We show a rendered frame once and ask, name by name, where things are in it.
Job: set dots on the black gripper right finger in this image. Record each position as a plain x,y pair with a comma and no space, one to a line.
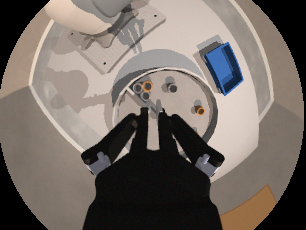
197,150

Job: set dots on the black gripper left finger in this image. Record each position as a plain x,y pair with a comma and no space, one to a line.
104,153

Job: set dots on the blue plastic crate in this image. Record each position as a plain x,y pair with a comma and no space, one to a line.
223,65

